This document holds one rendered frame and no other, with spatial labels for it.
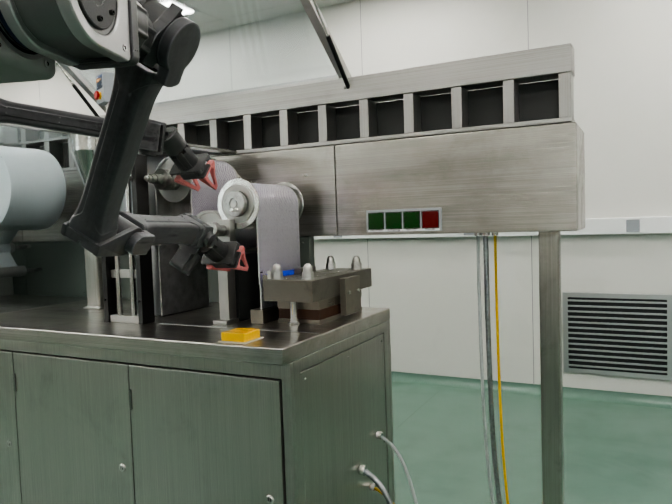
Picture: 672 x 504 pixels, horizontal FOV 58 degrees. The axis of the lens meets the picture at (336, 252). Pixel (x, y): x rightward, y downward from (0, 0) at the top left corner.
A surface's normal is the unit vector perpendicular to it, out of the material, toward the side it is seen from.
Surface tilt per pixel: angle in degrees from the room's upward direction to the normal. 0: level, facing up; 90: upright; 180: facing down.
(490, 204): 90
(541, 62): 90
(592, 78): 90
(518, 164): 90
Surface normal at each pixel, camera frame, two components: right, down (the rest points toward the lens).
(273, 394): -0.46, 0.06
